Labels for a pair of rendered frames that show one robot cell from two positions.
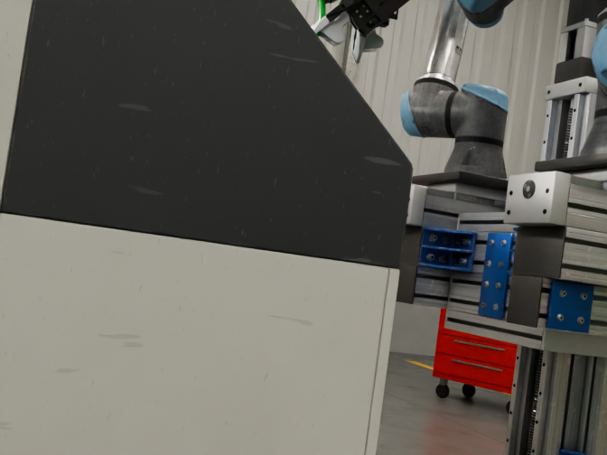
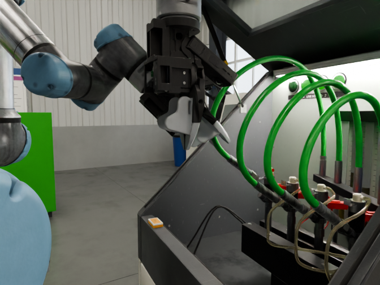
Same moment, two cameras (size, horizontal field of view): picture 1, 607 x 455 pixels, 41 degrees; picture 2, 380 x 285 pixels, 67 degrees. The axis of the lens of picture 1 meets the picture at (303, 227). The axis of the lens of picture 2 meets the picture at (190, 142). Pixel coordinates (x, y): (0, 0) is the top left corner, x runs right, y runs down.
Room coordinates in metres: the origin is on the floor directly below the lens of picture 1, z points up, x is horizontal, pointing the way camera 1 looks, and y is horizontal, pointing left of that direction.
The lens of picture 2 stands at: (2.19, -0.15, 1.28)
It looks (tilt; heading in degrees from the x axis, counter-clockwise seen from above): 6 degrees down; 170
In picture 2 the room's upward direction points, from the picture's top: straight up
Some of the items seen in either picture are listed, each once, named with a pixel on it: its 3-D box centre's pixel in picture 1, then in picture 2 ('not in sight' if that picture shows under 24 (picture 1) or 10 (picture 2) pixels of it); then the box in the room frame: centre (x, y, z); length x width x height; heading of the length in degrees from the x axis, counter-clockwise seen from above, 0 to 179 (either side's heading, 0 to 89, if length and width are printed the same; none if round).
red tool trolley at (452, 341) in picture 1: (496, 344); not in sight; (5.66, -1.44, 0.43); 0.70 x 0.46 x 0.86; 46
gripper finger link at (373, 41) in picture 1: (369, 41); (173, 123); (1.68, -0.09, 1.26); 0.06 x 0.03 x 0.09; 106
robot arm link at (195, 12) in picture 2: not in sight; (179, 10); (1.70, -0.08, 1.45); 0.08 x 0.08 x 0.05
